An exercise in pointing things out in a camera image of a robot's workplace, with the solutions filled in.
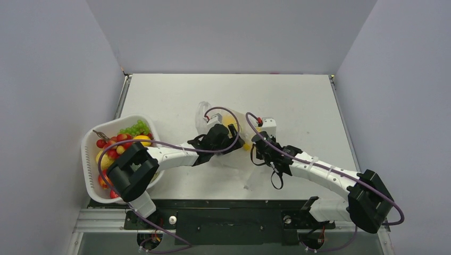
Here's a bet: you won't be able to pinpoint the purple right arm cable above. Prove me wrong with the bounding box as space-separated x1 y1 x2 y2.
245 112 405 227

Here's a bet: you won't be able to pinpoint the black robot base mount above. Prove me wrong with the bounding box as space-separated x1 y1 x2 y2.
123 199 339 247

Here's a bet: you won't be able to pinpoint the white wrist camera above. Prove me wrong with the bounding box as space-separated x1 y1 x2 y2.
257 117 277 137
206 113 223 130

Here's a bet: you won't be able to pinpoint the clear printed plastic bag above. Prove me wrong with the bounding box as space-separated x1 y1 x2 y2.
207 109 257 190

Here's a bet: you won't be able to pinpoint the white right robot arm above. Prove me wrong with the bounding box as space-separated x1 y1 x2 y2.
252 131 394 234

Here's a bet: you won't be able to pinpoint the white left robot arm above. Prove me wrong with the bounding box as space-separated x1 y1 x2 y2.
106 124 245 228

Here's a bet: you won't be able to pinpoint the green fake grapes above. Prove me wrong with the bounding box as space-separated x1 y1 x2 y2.
118 120 151 137

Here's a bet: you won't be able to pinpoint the white plastic basket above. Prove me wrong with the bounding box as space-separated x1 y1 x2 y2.
81 114 160 205

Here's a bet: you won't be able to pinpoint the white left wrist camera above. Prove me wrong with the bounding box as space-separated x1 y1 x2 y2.
206 113 223 130

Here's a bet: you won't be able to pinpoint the yellow fake lemon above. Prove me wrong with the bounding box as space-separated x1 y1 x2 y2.
221 116 239 133
95 151 114 170

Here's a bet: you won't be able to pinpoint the red fake cherry bunch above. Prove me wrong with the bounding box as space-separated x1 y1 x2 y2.
92 129 135 161

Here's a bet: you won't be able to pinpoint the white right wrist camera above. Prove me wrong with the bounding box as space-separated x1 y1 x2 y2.
257 117 277 137

